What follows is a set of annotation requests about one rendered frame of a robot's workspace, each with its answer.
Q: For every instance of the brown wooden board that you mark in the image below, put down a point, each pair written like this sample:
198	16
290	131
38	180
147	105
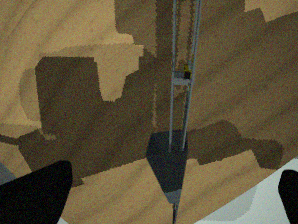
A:
88	81

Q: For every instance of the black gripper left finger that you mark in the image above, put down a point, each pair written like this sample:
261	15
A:
38	197

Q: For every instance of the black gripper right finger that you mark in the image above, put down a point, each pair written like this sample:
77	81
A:
288	191

